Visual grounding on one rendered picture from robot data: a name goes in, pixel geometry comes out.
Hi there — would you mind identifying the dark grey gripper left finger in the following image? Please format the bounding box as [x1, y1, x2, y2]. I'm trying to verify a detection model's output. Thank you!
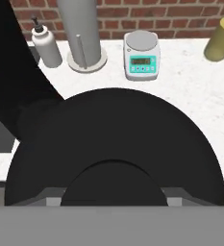
[12, 187, 68, 207]

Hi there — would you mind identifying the yellow-green jar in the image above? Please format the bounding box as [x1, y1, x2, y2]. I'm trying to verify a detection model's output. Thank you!
[203, 11, 224, 62]

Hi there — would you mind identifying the white soap dispenser bottle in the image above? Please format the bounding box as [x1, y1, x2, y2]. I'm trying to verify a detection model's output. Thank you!
[31, 16, 63, 69]

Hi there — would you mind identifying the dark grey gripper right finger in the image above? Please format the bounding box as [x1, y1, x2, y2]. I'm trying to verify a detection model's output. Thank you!
[161, 187, 214, 207]

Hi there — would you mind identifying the white and teal kitchen scale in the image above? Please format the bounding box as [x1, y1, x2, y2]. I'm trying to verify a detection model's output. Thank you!
[123, 30, 162, 82]

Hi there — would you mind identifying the grey paper towel holder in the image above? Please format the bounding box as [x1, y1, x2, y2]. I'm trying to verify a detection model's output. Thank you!
[56, 0, 109, 74]

